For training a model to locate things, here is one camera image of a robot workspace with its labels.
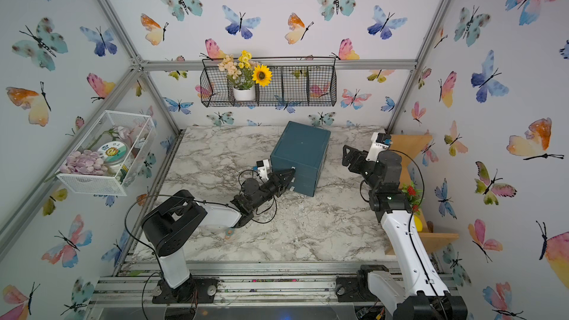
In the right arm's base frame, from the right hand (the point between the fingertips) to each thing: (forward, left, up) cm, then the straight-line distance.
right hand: (356, 147), depth 75 cm
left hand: (-4, +19, -10) cm, 22 cm away
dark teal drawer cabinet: (+5, +18, -8) cm, 20 cm away
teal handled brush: (-21, +45, -28) cm, 57 cm away
